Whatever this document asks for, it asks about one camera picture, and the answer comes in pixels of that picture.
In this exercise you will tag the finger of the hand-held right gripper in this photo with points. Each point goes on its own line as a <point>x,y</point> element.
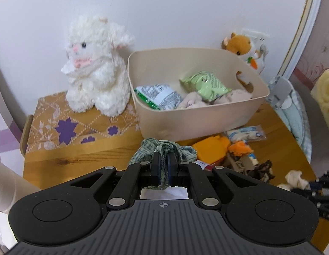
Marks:
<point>311,187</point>

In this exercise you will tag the white lamb plush toy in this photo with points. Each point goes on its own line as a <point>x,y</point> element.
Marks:
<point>96,71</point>

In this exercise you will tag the yellow towel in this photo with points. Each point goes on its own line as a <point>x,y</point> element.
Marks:
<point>325,95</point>

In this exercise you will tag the light green snack packet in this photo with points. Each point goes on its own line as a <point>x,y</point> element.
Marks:
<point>207,85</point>

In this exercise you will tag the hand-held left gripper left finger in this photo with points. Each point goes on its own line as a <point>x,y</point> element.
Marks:
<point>155,168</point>

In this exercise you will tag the green and white packet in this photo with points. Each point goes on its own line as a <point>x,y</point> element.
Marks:
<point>159,95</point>

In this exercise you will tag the orange toy piece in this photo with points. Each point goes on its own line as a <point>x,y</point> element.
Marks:
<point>240,148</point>

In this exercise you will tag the beige plastic storage bin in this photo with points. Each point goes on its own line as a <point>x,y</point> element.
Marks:
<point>196,122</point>

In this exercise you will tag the white fluffy sock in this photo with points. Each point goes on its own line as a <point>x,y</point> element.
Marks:
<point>293,180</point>

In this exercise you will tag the white wall socket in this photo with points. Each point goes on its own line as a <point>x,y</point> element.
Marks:
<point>260,35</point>

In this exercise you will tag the olive toy figure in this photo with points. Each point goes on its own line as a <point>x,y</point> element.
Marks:
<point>240,163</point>

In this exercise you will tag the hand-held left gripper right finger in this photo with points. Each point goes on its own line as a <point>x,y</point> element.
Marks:
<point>174,168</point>

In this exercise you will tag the green checked cloth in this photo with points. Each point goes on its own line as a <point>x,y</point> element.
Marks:
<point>145,150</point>

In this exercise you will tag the floral patterned tablecloth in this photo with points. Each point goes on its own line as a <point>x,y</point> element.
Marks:
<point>71,127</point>

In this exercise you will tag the wooden desktop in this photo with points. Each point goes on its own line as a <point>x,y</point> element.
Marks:
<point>82,162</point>

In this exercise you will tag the orange plastic bottle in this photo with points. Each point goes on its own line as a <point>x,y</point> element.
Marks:
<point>210,147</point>

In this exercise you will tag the white cup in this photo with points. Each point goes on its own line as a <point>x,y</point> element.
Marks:
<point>7,186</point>

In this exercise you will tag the light blue quilt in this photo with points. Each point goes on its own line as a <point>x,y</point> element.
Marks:
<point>297,122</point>

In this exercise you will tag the orange hamster plush toy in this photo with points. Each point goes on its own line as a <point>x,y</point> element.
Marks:
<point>240,43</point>

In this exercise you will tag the pale pink sock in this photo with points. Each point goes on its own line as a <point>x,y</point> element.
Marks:
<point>192,99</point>
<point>234,95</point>

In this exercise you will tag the chair backrest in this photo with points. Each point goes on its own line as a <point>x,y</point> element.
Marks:
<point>26,132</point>

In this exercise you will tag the clear packet of white gauze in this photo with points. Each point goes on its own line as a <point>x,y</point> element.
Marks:
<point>245,133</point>

